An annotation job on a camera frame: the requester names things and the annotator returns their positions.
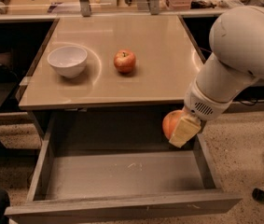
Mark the grey cabinet with beige top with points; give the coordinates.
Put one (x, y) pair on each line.
(167, 60)

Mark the open grey wooden drawer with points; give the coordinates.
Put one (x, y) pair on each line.
(104, 166)

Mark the red apple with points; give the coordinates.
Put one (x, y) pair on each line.
(124, 61)

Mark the orange fruit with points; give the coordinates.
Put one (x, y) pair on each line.
(169, 122)

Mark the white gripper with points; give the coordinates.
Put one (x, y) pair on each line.
(203, 104)

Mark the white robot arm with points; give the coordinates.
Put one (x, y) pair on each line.
(237, 62)

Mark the black chair caster lower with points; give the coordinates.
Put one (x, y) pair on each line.
(258, 195)

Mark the white bowl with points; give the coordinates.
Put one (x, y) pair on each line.
(68, 61)

